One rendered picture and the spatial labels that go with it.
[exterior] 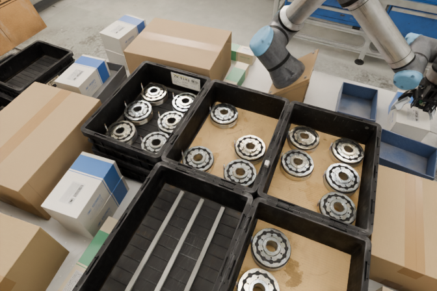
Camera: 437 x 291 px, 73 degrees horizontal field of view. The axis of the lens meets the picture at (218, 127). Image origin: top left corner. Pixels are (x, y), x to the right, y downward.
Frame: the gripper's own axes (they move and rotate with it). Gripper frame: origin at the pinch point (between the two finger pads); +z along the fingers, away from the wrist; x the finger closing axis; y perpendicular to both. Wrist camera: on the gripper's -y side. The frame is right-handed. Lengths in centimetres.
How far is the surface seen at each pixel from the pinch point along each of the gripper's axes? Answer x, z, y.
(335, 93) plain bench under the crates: -29.4, 6.2, -7.9
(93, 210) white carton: -89, -7, 87
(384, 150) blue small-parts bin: -6.6, 5.8, 18.4
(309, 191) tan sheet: -31, -7, 56
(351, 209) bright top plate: -19, -10, 59
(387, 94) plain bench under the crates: -6.7, 6.2, -16.9
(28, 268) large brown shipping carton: -94, -7, 107
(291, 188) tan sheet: -37, -7, 57
